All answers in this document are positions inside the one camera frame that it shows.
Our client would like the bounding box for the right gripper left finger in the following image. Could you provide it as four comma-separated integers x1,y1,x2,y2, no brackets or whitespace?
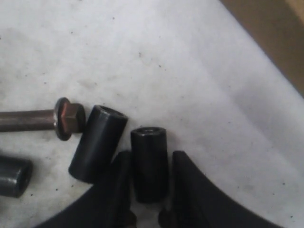
35,151,138,228

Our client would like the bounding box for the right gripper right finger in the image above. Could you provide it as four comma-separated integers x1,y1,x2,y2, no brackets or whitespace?
158,150,283,228

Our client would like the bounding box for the dark flanged hex bolt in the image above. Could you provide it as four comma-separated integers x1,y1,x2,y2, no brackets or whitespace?
0,96,86,141

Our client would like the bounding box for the brown cardboard box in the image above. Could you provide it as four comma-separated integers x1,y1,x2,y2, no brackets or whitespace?
218,0,304,97

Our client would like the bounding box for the black metal sleeve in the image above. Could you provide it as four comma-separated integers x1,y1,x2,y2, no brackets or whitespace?
68,104,129,184
130,127,170,204
0,155,33,198

